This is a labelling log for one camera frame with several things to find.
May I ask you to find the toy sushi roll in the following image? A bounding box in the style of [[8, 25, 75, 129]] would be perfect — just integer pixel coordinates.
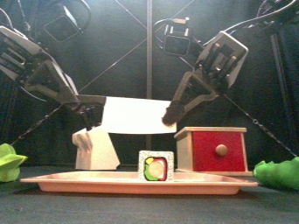
[[136, 150, 175, 183]]

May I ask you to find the white toy knife block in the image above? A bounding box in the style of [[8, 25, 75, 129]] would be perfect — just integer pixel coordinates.
[[71, 126, 121, 172]]

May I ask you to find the wooden box with red drawer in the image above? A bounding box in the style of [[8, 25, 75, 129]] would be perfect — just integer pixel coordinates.
[[172, 126, 253, 177]]

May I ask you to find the pink plastic tray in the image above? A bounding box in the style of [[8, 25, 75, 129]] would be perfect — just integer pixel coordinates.
[[18, 171, 259, 196]]

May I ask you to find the green toy lettuce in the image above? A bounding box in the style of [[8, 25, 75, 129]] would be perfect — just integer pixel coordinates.
[[252, 156, 299, 191], [0, 143, 29, 184]]

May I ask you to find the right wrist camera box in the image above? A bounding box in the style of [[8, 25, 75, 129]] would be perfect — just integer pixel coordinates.
[[163, 17, 193, 57]]

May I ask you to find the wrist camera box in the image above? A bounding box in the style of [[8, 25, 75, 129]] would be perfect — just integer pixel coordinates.
[[41, 3, 85, 43], [163, 17, 193, 57]]

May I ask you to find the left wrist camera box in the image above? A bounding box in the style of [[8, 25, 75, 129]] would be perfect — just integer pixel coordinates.
[[41, 3, 85, 43]]

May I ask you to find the vertical metal frame pole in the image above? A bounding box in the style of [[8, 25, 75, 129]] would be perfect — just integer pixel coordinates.
[[144, 0, 155, 151]]

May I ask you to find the black frame post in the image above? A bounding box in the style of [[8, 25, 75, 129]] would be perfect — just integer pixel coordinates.
[[269, 31, 299, 147]]

